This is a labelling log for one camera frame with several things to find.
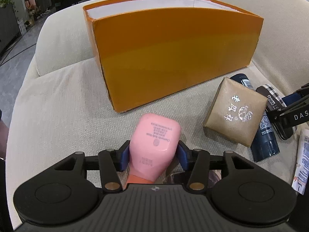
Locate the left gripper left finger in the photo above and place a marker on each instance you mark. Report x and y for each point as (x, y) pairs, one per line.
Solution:
(110, 163)

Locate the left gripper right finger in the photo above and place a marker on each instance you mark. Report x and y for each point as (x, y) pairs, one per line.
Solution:
(196, 166)

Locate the black white plaid case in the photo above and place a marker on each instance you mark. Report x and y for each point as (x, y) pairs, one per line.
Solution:
(275, 102)

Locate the dark navy shampoo bottle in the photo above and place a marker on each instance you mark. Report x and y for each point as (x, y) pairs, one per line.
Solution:
(264, 144)

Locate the pink lotion bottle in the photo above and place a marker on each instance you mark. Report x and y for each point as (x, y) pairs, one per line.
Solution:
(152, 148)

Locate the brown kraft paper box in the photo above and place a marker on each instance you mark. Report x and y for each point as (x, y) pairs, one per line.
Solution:
(242, 133)

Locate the white tube with label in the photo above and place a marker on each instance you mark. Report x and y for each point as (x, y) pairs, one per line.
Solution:
(302, 164)

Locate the orange cardboard box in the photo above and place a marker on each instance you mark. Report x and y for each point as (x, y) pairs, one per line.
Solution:
(149, 49)

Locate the dark grey cabinet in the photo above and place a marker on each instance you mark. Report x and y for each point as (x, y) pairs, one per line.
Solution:
(9, 26)

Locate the green trailing plant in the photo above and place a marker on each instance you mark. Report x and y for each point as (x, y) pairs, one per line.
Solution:
(4, 3)

